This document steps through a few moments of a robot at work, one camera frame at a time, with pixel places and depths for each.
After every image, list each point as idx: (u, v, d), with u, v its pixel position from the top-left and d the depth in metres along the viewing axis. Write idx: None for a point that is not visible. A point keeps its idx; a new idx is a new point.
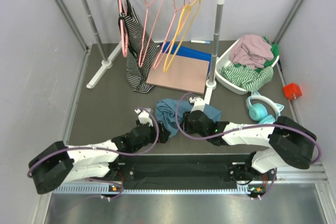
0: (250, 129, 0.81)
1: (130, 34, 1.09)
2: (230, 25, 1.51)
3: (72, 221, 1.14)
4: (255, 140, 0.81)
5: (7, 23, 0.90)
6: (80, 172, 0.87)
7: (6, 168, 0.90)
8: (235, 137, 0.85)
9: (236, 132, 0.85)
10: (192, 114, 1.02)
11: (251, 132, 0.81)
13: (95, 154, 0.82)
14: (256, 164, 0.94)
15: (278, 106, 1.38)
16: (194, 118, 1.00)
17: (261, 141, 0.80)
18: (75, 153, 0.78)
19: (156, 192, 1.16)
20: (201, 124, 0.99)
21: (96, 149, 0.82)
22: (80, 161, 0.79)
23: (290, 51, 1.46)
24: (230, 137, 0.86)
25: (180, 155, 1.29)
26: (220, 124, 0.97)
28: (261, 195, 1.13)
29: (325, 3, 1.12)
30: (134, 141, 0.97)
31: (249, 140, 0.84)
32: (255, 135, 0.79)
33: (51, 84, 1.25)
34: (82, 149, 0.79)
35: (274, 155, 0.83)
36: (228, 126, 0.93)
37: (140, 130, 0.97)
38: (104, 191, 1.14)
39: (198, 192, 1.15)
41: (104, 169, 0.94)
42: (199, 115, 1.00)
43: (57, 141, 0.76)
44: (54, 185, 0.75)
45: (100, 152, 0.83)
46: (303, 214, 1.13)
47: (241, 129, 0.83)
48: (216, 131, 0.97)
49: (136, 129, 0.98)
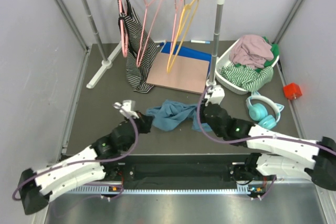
0: (287, 143, 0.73)
1: (130, 34, 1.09)
2: (230, 25, 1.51)
3: (72, 221, 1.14)
4: (288, 153, 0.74)
5: (7, 22, 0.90)
6: (69, 185, 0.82)
7: (7, 168, 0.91)
8: (264, 144, 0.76)
9: (267, 140, 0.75)
10: (212, 108, 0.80)
11: (288, 148, 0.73)
13: (69, 171, 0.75)
14: (262, 168, 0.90)
15: (278, 106, 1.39)
16: (212, 113, 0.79)
17: (293, 157, 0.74)
18: (43, 177, 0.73)
19: (156, 192, 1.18)
20: (220, 121, 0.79)
21: (67, 166, 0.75)
22: (51, 185, 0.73)
23: (290, 51, 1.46)
24: (258, 143, 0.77)
25: (180, 155, 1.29)
26: (244, 124, 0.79)
28: (261, 195, 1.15)
29: (325, 3, 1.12)
30: (118, 144, 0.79)
31: (278, 152, 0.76)
32: (294, 150, 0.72)
33: (51, 84, 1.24)
34: (51, 171, 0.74)
35: (293, 167, 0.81)
36: (253, 128, 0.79)
37: (124, 130, 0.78)
38: (104, 191, 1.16)
39: (198, 192, 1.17)
41: (97, 176, 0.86)
42: (219, 110, 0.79)
43: (24, 171, 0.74)
44: (44, 204, 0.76)
45: (73, 167, 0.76)
46: (303, 215, 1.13)
47: (274, 138, 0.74)
48: (238, 130, 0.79)
49: (118, 129, 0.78)
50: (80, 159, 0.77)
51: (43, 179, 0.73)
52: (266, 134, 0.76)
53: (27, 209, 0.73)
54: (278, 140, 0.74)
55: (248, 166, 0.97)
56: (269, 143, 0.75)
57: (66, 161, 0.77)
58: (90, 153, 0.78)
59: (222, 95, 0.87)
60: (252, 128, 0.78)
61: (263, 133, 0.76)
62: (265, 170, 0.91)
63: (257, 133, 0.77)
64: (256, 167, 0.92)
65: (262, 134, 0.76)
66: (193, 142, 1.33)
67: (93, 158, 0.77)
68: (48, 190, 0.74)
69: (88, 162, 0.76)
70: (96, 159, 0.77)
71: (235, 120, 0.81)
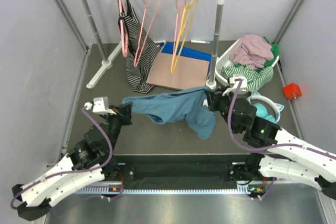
0: (315, 155, 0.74)
1: (130, 34, 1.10)
2: (230, 25, 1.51)
3: (72, 221, 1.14)
4: (310, 164, 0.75)
5: (7, 22, 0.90)
6: (67, 191, 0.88)
7: (7, 169, 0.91)
8: (291, 152, 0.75)
9: (294, 149, 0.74)
10: (241, 105, 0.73)
11: (316, 160, 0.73)
13: (49, 183, 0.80)
14: (265, 170, 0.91)
15: (278, 106, 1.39)
16: (242, 110, 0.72)
17: (316, 169, 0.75)
18: (28, 192, 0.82)
19: (156, 192, 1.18)
20: (248, 120, 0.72)
21: (45, 180, 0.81)
22: (37, 198, 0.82)
23: (290, 51, 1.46)
24: (285, 150, 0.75)
25: (180, 155, 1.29)
26: (269, 127, 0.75)
28: (261, 195, 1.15)
29: (325, 3, 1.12)
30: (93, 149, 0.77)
31: (301, 161, 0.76)
32: (321, 163, 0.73)
33: (51, 84, 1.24)
34: (33, 186, 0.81)
35: (302, 174, 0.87)
36: (280, 132, 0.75)
37: (95, 136, 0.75)
38: (104, 191, 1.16)
39: (198, 192, 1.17)
41: (96, 177, 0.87)
42: (250, 108, 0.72)
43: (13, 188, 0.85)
44: (42, 211, 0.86)
45: (51, 180, 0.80)
46: (303, 214, 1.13)
47: (303, 149, 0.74)
48: (262, 132, 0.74)
49: (90, 132, 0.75)
50: (58, 170, 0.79)
51: (28, 195, 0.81)
52: (294, 141, 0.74)
53: (28, 217, 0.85)
54: (305, 151, 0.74)
55: (248, 166, 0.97)
56: (296, 152, 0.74)
57: (45, 174, 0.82)
58: (66, 163, 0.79)
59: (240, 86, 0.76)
60: (279, 132, 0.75)
61: (290, 140, 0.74)
62: (267, 173, 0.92)
63: (284, 139, 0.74)
64: (260, 168, 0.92)
65: (289, 141, 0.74)
66: (194, 142, 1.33)
67: (69, 167, 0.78)
68: (38, 202, 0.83)
69: (66, 173, 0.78)
70: (72, 169, 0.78)
71: (259, 121, 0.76)
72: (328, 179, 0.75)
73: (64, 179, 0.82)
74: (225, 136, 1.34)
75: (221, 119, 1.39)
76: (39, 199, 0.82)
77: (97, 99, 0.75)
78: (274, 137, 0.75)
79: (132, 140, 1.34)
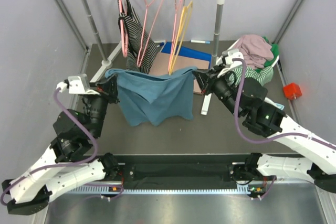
0: (319, 147, 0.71)
1: (130, 34, 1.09)
2: (230, 25, 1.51)
3: (72, 221, 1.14)
4: (312, 155, 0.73)
5: (7, 23, 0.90)
6: (69, 185, 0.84)
7: (7, 168, 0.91)
8: (295, 141, 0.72)
9: (299, 138, 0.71)
10: (251, 86, 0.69)
11: (319, 152, 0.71)
13: (35, 179, 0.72)
14: (262, 169, 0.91)
15: (278, 106, 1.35)
16: (252, 92, 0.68)
17: (317, 160, 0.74)
18: (17, 188, 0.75)
19: (156, 192, 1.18)
20: (255, 103, 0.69)
21: (30, 175, 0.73)
22: (25, 194, 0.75)
23: (290, 51, 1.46)
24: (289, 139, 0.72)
25: (180, 155, 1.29)
26: (274, 113, 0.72)
28: (261, 195, 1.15)
29: (325, 3, 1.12)
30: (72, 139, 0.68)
31: (302, 151, 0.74)
32: (324, 155, 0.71)
33: (51, 84, 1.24)
34: (19, 182, 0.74)
35: (295, 169, 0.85)
36: (285, 119, 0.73)
37: (64, 126, 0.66)
38: (104, 191, 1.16)
39: (197, 192, 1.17)
41: (97, 175, 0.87)
42: (260, 90, 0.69)
43: (2, 183, 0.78)
44: (35, 208, 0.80)
45: (37, 175, 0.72)
46: (303, 214, 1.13)
47: (309, 139, 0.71)
48: (266, 118, 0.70)
49: (58, 124, 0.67)
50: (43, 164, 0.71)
51: (16, 191, 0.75)
52: (298, 130, 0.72)
53: (23, 213, 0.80)
54: (310, 141, 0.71)
55: (248, 166, 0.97)
56: (301, 141, 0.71)
57: (30, 169, 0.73)
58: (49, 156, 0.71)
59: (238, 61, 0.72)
60: (284, 120, 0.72)
61: (295, 128, 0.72)
62: (266, 171, 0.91)
63: (289, 128, 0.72)
64: (258, 167, 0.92)
65: (294, 130, 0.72)
66: (193, 142, 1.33)
67: (53, 160, 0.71)
68: (30, 198, 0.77)
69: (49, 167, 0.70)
70: (56, 161, 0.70)
71: (263, 107, 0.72)
72: (325, 170, 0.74)
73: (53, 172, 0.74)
74: (225, 136, 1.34)
75: (221, 119, 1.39)
76: (28, 194, 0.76)
77: (74, 79, 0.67)
78: (279, 125, 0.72)
79: (131, 140, 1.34)
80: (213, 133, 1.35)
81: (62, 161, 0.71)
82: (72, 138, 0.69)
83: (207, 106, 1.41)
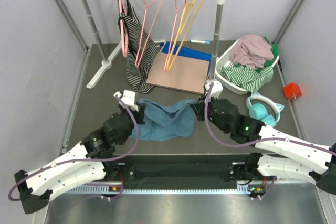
0: (299, 147, 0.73)
1: (130, 34, 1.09)
2: (230, 25, 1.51)
3: (72, 221, 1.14)
4: (298, 158, 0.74)
5: (8, 23, 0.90)
6: (70, 184, 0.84)
7: (6, 168, 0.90)
8: (275, 146, 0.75)
9: (278, 142, 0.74)
10: (222, 105, 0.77)
11: (301, 152, 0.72)
13: (60, 171, 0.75)
14: (263, 169, 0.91)
15: (278, 106, 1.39)
16: (222, 109, 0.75)
17: (304, 161, 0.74)
18: (35, 179, 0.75)
19: (155, 192, 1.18)
20: (230, 118, 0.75)
21: (56, 166, 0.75)
22: (43, 185, 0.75)
23: (290, 51, 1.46)
24: (269, 145, 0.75)
25: (180, 155, 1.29)
26: (254, 124, 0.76)
28: (261, 195, 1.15)
29: (325, 3, 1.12)
30: (110, 137, 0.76)
31: (287, 155, 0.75)
32: (306, 156, 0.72)
33: (51, 84, 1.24)
34: (41, 172, 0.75)
35: (296, 170, 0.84)
36: (264, 128, 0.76)
37: (116, 123, 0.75)
38: (104, 191, 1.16)
39: (197, 192, 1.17)
41: (97, 176, 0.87)
42: (230, 106, 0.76)
43: (17, 173, 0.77)
44: (40, 204, 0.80)
45: (62, 167, 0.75)
46: (303, 214, 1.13)
47: (286, 141, 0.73)
48: (246, 129, 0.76)
49: (109, 121, 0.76)
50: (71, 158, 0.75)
51: (33, 181, 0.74)
52: (277, 135, 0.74)
53: (27, 208, 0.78)
54: (290, 144, 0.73)
55: (247, 166, 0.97)
56: (280, 146, 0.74)
57: (56, 160, 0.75)
58: (80, 150, 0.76)
59: (221, 89, 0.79)
60: (263, 128, 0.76)
61: (274, 134, 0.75)
62: (266, 172, 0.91)
63: (268, 134, 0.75)
64: (258, 167, 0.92)
65: (272, 136, 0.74)
66: (193, 142, 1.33)
67: (83, 156, 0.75)
68: (41, 191, 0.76)
69: (79, 161, 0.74)
70: (87, 157, 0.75)
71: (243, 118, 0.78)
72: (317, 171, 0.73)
73: (75, 168, 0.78)
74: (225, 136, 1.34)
75: None
76: (44, 186, 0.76)
77: (128, 92, 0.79)
78: (258, 134, 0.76)
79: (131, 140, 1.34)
80: (214, 134, 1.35)
81: (92, 157, 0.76)
82: (110, 137, 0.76)
83: None
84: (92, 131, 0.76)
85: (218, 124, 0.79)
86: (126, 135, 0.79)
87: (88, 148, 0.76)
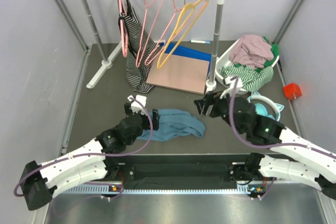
0: (319, 156, 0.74)
1: (130, 34, 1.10)
2: (230, 25, 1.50)
3: (72, 221, 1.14)
4: (315, 166, 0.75)
5: (7, 23, 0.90)
6: (74, 180, 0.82)
7: (6, 168, 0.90)
8: (295, 152, 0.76)
9: (298, 148, 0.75)
10: (240, 103, 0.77)
11: (319, 160, 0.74)
13: (74, 163, 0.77)
14: (265, 170, 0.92)
15: (278, 106, 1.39)
16: (240, 107, 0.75)
17: (321, 170, 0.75)
18: (49, 169, 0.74)
19: (155, 192, 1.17)
20: (248, 118, 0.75)
21: (73, 158, 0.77)
22: (56, 177, 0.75)
23: (290, 51, 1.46)
24: (289, 150, 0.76)
25: (181, 155, 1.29)
26: (273, 125, 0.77)
28: (261, 195, 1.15)
29: (325, 3, 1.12)
30: (124, 135, 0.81)
31: (304, 161, 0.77)
32: (326, 164, 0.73)
33: (51, 84, 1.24)
34: (56, 163, 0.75)
35: (302, 174, 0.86)
36: (284, 131, 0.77)
37: (132, 122, 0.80)
38: (104, 191, 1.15)
39: (198, 192, 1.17)
41: (102, 172, 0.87)
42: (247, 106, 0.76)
43: (30, 162, 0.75)
44: (44, 201, 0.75)
45: (78, 160, 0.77)
46: (303, 215, 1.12)
47: (308, 148, 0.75)
48: (266, 131, 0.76)
49: (126, 120, 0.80)
50: (86, 151, 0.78)
51: (48, 172, 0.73)
52: (298, 141, 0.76)
53: (32, 203, 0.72)
54: (310, 151, 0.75)
55: (247, 166, 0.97)
56: (300, 152, 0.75)
57: (72, 153, 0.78)
58: (96, 146, 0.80)
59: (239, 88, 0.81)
60: (283, 132, 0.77)
61: (294, 139, 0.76)
62: (267, 173, 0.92)
63: (289, 139, 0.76)
64: (260, 168, 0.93)
65: (293, 141, 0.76)
66: (195, 141, 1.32)
67: (98, 150, 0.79)
68: (52, 183, 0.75)
69: (94, 155, 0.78)
70: (102, 151, 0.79)
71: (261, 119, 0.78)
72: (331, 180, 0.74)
73: (88, 163, 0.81)
74: (224, 136, 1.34)
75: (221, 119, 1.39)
76: (56, 178, 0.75)
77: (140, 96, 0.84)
78: (279, 137, 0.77)
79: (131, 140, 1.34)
80: (214, 134, 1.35)
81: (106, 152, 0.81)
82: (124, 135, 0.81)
83: None
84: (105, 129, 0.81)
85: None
86: (135, 135, 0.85)
87: (102, 145, 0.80)
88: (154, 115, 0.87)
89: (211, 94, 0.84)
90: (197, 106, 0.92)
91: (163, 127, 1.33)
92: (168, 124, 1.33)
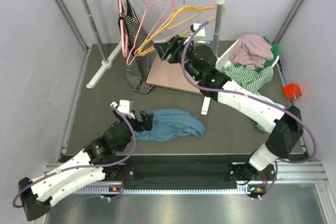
0: (256, 104, 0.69)
1: (130, 34, 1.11)
2: (230, 25, 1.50)
3: (72, 221, 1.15)
4: (253, 114, 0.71)
5: (7, 23, 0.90)
6: (70, 189, 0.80)
7: (7, 168, 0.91)
8: (234, 100, 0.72)
9: (238, 96, 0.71)
10: (203, 51, 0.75)
11: (255, 107, 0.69)
13: (63, 176, 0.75)
14: (254, 161, 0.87)
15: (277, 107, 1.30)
16: (202, 55, 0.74)
17: (258, 118, 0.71)
18: (40, 185, 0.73)
19: (155, 192, 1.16)
20: (205, 67, 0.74)
21: (61, 172, 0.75)
22: (48, 192, 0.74)
23: (290, 51, 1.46)
24: (229, 98, 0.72)
25: (180, 155, 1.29)
26: (221, 79, 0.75)
28: (261, 195, 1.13)
29: (325, 3, 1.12)
30: (111, 145, 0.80)
31: (244, 110, 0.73)
32: (260, 111, 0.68)
33: (51, 84, 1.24)
34: (46, 178, 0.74)
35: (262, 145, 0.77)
36: (229, 83, 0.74)
37: (117, 131, 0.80)
38: (104, 191, 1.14)
39: (198, 192, 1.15)
41: (97, 177, 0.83)
42: (210, 55, 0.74)
43: (22, 179, 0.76)
44: (42, 211, 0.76)
45: (66, 173, 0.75)
46: (303, 214, 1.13)
47: (245, 96, 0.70)
48: (213, 83, 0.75)
49: (111, 129, 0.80)
50: (75, 164, 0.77)
51: (38, 188, 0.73)
52: (239, 90, 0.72)
53: (29, 215, 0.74)
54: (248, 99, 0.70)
55: (248, 162, 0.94)
56: (239, 99, 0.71)
57: (60, 167, 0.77)
58: (84, 157, 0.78)
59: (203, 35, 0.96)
60: (228, 83, 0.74)
61: (237, 89, 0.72)
62: (257, 163, 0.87)
63: (231, 88, 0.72)
64: (250, 159, 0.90)
65: (234, 90, 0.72)
66: (195, 142, 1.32)
67: (87, 161, 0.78)
68: (45, 197, 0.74)
69: (83, 167, 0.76)
70: (90, 162, 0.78)
71: (217, 72, 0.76)
72: (268, 128, 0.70)
73: (79, 174, 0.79)
74: (224, 136, 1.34)
75: (221, 119, 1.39)
76: (49, 192, 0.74)
77: (124, 101, 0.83)
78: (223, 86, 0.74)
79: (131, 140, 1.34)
80: (214, 134, 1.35)
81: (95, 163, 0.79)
82: (112, 144, 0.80)
83: (207, 106, 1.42)
84: (94, 140, 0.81)
85: (191, 71, 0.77)
86: (125, 142, 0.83)
87: (91, 156, 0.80)
88: (143, 117, 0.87)
89: (177, 38, 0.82)
90: (158, 50, 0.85)
91: (162, 127, 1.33)
92: (168, 124, 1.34)
